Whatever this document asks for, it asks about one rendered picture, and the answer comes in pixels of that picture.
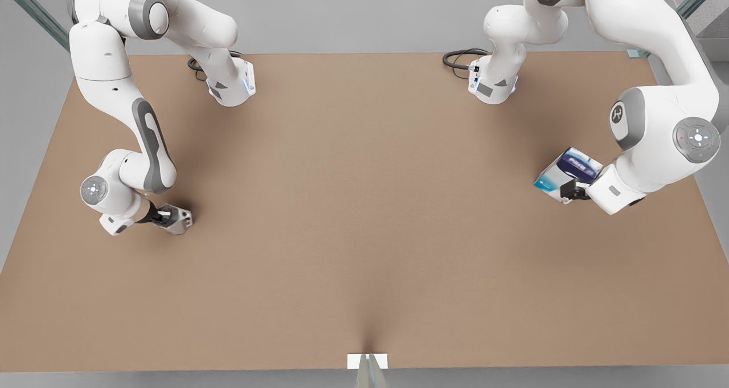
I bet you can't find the white and blue printed box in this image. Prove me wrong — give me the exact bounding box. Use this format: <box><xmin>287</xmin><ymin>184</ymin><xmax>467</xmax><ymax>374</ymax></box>
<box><xmin>534</xmin><ymin>146</ymin><xmax>604</xmax><ymax>202</ymax></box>

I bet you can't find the black cable loop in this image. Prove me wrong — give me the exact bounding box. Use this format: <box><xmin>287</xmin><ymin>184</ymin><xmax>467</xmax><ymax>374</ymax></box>
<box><xmin>443</xmin><ymin>48</ymin><xmax>492</xmax><ymax>80</ymax></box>
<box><xmin>187</xmin><ymin>50</ymin><xmax>244</xmax><ymax>83</ymax></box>

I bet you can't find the silver frame post with white foot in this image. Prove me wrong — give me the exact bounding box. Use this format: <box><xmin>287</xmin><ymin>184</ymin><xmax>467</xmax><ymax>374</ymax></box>
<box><xmin>347</xmin><ymin>353</ymin><xmax>389</xmax><ymax>388</ymax></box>

